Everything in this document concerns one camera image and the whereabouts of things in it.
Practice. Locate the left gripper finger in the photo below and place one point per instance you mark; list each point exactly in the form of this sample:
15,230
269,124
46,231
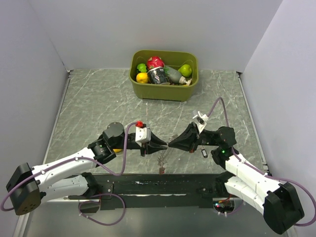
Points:
153,148
155,140

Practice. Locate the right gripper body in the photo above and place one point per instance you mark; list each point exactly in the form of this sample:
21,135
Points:
207,138

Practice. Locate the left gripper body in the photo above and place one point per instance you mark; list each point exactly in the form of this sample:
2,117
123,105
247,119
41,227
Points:
135,145

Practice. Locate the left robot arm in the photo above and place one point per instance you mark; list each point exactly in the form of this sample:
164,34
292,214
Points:
29,186

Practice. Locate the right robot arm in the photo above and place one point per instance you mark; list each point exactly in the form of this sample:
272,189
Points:
277,202

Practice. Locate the black key tag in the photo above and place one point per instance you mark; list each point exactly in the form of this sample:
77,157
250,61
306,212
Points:
204,153

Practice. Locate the yellow lemon in bin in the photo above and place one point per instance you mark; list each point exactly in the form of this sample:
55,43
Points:
142,78

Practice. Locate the black can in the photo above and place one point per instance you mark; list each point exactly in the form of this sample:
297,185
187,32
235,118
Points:
158,76

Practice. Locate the grey pump bottle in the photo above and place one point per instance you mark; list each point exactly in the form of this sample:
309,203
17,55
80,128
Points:
176,77

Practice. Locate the green pepper toy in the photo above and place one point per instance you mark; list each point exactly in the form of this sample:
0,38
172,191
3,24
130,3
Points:
141,68

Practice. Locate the red dragon fruit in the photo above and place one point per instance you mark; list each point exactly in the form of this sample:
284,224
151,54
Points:
154,62

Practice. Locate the olive green plastic bin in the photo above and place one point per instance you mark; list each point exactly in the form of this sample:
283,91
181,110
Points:
173,59

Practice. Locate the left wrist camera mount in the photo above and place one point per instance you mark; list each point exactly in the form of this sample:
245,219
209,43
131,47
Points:
142,133

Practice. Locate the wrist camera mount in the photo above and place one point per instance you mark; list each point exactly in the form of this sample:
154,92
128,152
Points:
201,120
142,133

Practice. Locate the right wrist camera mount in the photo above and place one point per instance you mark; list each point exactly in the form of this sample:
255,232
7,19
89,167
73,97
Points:
201,120

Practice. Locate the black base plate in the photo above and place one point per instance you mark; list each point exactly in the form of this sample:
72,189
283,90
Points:
166,190

